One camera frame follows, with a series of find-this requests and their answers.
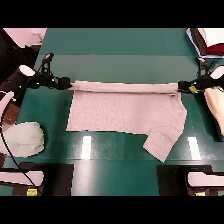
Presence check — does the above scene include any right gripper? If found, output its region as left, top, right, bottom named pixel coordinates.
left=177, top=79, right=202, bottom=95

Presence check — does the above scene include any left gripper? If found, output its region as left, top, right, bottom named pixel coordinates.
left=57, top=76, right=73, bottom=91

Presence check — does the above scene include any dark brown garment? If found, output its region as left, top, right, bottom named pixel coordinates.
left=190, top=27, right=210, bottom=57

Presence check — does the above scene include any red garment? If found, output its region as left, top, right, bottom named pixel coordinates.
left=206, top=43, right=224, bottom=56

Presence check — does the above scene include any pale lavender garment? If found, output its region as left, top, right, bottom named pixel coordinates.
left=185, top=27, right=224, bottom=60

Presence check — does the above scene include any white folded garment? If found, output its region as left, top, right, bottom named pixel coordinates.
left=202, top=27, right=224, bottom=48

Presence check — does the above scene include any black mounting plate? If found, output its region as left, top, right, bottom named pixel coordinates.
left=13, top=162, right=75, bottom=196
left=156, top=164, right=214, bottom=196

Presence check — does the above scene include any black cable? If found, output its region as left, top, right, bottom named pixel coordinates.
left=0, top=123, right=44, bottom=196

